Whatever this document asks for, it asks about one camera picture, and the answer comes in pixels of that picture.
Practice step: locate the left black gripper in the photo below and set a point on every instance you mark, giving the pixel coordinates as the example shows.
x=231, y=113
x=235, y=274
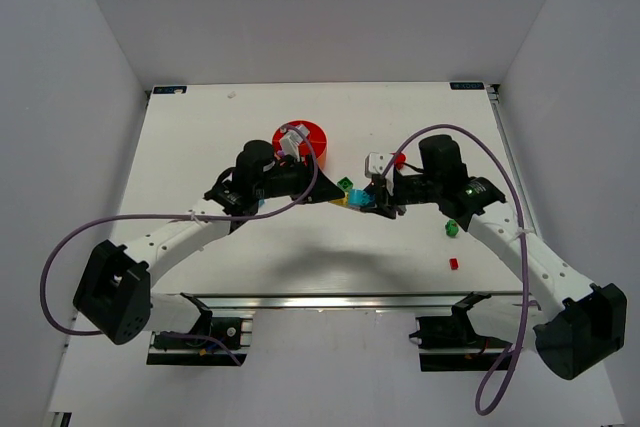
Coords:
x=308, y=180

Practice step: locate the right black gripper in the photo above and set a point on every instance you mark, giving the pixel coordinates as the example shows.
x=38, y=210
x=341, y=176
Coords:
x=390, y=195

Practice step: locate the light blue lego brick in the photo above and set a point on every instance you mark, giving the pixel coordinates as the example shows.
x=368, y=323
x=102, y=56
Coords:
x=358, y=199

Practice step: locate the red rounded lego piece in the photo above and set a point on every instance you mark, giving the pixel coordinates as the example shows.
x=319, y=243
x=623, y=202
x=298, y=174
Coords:
x=399, y=161

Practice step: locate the yellow lego plate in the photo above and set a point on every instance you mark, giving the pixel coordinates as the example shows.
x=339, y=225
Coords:
x=342, y=202

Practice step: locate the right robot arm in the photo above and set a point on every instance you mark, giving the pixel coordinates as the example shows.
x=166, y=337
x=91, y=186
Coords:
x=569, y=321

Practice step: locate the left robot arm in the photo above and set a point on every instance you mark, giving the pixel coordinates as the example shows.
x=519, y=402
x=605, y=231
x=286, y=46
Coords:
x=115, y=291

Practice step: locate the green square lego brick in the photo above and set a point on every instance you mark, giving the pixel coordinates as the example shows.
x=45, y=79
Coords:
x=345, y=184

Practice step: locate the orange round divided container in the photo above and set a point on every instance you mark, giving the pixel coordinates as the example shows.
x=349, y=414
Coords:
x=315, y=141

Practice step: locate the green lego piece right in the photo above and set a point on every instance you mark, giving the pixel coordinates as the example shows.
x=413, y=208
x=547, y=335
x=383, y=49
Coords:
x=451, y=228

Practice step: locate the right corner label sticker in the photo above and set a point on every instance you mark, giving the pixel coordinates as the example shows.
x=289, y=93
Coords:
x=465, y=86

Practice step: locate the corner label sticker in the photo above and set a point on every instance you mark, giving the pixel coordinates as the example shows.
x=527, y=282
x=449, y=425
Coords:
x=169, y=90
x=465, y=86

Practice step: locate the left corner label sticker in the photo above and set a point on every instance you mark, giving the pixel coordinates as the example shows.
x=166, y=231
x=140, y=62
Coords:
x=169, y=90

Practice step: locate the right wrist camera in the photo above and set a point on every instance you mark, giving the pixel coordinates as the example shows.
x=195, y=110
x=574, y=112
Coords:
x=375, y=164

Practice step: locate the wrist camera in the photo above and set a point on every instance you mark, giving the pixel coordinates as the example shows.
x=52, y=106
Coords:
x=289, y=143
x=375, y=164

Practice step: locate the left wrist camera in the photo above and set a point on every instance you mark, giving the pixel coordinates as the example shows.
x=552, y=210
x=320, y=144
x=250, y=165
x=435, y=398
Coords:
x=289, y=143

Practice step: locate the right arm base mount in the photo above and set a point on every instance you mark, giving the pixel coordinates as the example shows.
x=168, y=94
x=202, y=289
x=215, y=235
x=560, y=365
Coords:
x=449, y=343

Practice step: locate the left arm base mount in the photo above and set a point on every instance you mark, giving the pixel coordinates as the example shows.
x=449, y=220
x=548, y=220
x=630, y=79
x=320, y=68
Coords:
x=210, y=337

